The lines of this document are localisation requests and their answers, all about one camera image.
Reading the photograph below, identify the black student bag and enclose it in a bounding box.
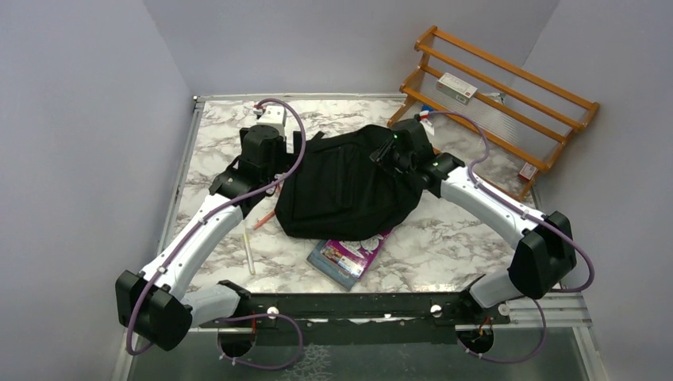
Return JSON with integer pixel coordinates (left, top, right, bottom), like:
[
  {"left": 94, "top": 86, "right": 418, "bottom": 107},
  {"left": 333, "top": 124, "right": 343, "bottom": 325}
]
[{"left": 275, "top": 125, "right": 423, "bottom": 241}]

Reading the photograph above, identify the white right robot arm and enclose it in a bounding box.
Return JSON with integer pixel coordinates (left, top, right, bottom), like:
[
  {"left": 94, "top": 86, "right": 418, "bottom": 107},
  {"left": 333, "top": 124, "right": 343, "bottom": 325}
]
[{"left": 370, "top": 118, "right": 577, "bottom": 323}]

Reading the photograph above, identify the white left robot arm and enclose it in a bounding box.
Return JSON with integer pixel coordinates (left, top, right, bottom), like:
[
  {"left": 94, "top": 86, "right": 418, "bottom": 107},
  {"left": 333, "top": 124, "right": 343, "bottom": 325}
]
[{"left": 115, "top": 124, "right": 306, "bottom": 356}]

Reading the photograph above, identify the salmon pink pencil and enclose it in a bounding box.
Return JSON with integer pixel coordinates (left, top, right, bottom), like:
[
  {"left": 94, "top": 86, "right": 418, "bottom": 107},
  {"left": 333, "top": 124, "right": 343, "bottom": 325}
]
[{"left": 253, "top": 210, "right": 275, "bottom": 230}]

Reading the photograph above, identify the pale yellow pencil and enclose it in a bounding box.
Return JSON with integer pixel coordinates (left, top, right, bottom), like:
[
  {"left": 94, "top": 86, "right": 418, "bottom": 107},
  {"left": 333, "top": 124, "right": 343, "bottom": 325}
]
[{"left": 243, "top": 233, "right": 256, "bottom": 275}]

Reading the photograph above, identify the orange wooden shelf rack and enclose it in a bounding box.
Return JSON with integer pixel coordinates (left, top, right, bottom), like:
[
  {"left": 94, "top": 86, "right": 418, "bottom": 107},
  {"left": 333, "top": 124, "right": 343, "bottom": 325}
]
[{"left": 387, "top": 25, "right": 599, "bottom": 201}]

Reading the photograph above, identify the dark blue book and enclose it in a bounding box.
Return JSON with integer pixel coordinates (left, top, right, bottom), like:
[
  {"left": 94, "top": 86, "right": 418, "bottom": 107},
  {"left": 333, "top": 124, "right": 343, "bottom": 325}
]
[{"left": 306, "top": 240, "right": 357, "bottom": 291}]

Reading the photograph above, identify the small red white box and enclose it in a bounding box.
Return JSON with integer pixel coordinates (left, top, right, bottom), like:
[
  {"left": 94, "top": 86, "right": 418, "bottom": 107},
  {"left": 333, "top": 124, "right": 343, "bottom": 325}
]
[{"left": 518, "top": 162, "right": 539, "bottom": 181}]

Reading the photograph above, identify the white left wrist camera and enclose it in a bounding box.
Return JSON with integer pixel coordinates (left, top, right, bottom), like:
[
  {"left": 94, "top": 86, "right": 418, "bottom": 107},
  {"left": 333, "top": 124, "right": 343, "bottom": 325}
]
[{"left": 253, "top": 105, "right": 287, "bottom": 130}]

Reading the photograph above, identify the black metal base rail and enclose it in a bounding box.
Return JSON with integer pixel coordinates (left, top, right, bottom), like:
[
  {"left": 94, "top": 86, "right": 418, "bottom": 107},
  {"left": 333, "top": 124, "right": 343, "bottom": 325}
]
[{"left": 200, "top": 292, "right": 510, "bottom": 346}]

